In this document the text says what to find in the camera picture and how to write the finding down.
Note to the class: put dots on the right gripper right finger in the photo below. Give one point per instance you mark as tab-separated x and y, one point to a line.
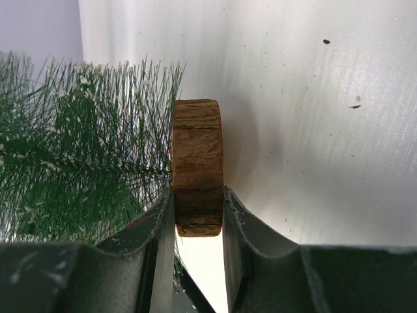
267	272

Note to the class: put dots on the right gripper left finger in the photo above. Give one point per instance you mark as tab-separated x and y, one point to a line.
130	271

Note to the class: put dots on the small green christmas tree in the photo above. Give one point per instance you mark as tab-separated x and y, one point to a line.
86	148

